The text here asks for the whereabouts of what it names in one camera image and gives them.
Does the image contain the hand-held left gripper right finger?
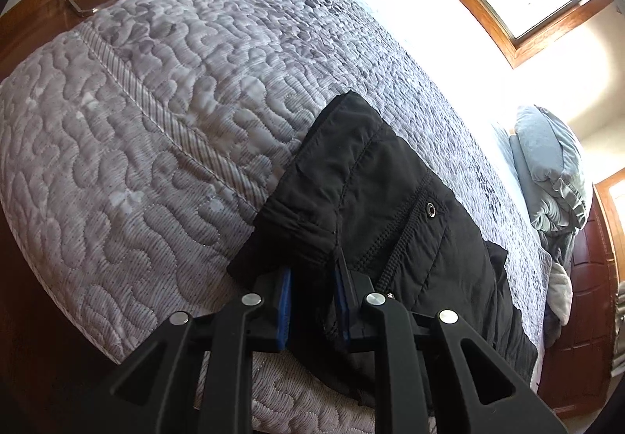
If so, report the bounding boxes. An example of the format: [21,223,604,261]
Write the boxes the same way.
[332,258,570,434]

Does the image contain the grey curtain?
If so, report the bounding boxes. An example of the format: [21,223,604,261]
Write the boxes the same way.
[615,282,625,379]

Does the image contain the light blue pillow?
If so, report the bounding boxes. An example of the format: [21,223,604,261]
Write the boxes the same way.
[515,104,584,183]

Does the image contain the folded light blue duvet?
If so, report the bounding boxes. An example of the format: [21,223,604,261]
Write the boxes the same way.
[529,173,588,234]

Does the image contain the small wooden framed window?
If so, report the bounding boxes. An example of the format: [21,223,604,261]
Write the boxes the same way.
[593,169,625,271]

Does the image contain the grey quilted bedspread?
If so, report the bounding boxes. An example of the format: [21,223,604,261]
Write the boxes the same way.
[0,0,552,434]

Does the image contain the light blue bed sheet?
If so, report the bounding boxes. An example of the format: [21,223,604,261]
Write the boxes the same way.
[312,0,534,226]

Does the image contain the grey fleece blanket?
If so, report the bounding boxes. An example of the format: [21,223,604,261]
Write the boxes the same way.
[538,228,575,348]

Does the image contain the dark wooden headboard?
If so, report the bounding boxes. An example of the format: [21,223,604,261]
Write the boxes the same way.
[538,185,625,421]

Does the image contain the black pants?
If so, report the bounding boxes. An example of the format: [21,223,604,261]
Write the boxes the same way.
[227,91,540,408]

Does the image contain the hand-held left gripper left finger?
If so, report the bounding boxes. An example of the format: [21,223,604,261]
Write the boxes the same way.
[108,265,295,434]

